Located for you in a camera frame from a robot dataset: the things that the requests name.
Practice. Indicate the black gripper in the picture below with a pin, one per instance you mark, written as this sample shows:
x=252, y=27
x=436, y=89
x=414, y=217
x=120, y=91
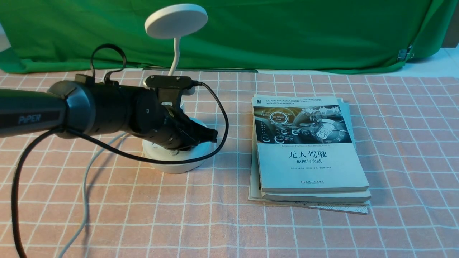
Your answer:
x=164, y=125

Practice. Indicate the white desk lamp with sockets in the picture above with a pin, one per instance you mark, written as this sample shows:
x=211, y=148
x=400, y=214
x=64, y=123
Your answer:
x=175, y=22

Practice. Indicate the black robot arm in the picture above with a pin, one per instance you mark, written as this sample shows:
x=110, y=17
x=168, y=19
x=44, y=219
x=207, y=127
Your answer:
x=81, y=105

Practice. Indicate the bottom thin booklet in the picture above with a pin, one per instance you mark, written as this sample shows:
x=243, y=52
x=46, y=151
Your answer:
x=333, y=207

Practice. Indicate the top book self-driving cover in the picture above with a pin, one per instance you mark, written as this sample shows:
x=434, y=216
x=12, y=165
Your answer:
x=304, y=157

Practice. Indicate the pink checkered tablecloth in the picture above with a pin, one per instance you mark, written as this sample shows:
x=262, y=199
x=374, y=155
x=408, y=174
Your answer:
x=407, y=140

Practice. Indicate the green backdrop cloth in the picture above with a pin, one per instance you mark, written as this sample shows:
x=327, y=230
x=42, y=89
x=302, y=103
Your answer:
x=338, y=36

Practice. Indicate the metal binder clip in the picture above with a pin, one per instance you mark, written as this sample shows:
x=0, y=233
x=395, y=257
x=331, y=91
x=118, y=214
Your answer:
x=405, y=54

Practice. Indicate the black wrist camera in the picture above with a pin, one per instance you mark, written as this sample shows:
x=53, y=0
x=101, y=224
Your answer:
x=170, y=89

